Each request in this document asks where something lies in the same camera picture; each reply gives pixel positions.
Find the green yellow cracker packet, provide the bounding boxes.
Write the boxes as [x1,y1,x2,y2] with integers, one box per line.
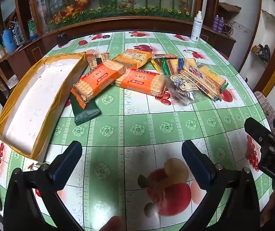
[198,64,229,101]

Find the clear orange-edged cracker packet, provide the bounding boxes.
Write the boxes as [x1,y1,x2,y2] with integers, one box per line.
[86,49,109,70]

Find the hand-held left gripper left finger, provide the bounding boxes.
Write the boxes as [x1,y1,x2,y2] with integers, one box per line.
[3,140,84,231]

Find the yellow orange cracker packet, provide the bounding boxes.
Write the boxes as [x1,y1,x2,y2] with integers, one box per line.
[113,49,153,69]

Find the gold cardboard box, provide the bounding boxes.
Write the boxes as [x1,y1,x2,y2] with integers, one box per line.
[0,54,90,160]

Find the green white bottle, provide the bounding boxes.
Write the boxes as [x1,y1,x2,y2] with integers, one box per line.
[27,19,39,41]

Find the white wall shelf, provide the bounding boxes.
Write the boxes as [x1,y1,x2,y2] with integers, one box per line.
[249,10,275,88]

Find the white spray bottle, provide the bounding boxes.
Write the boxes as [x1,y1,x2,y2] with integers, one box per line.
[190,10,202,42]

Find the clear snack bag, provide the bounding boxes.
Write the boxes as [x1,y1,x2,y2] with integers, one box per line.
[155,74,200,106]

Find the green floral tablecloth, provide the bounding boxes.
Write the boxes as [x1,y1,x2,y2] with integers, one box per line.
[0,30,273,231]

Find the tangled cables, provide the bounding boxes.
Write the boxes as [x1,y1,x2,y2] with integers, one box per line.
[223,22,234,36]

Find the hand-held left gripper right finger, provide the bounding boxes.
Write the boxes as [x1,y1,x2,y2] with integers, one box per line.
[178,140,261,231]

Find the blue red cracker packet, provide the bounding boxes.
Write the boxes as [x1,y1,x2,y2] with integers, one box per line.
[179,58,206,95]

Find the yellow-ended cracker packet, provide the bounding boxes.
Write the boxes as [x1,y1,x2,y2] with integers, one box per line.
[151,54,184,77]

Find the clear plastic bottle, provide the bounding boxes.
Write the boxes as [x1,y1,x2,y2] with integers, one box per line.
[12,20,26,46]

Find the small black object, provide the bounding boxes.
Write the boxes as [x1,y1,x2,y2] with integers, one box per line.
[57,30,69,49]

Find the person's left hand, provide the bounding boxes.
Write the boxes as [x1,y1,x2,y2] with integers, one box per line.
[102,216,124,231]

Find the blue thermos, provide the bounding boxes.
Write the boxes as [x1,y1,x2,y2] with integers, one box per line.
[2,28,16,53]

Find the black item on shelf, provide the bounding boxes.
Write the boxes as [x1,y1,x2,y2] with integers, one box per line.
[252,44,271,59]

